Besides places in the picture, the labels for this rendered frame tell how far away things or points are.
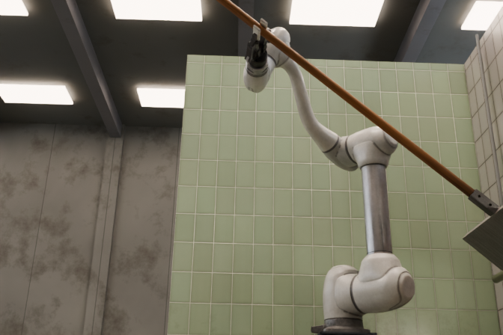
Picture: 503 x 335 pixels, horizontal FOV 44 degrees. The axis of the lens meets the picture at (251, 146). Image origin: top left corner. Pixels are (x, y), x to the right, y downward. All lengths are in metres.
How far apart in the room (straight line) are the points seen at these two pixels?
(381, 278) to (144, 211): 9.49
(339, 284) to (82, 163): 10.01
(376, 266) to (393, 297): 0.13
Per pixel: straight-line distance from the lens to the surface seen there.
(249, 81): 2.50
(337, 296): 2.57
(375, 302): 2.48
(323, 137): 2.69
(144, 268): 11.43
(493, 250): 2.31
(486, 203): 2.12
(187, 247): 3.19
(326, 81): 2.16
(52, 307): 11.62
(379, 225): 2.55
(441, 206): 3.43
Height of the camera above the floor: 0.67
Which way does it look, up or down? 24 degrees up
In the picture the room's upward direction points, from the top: 1 degrees clockwise
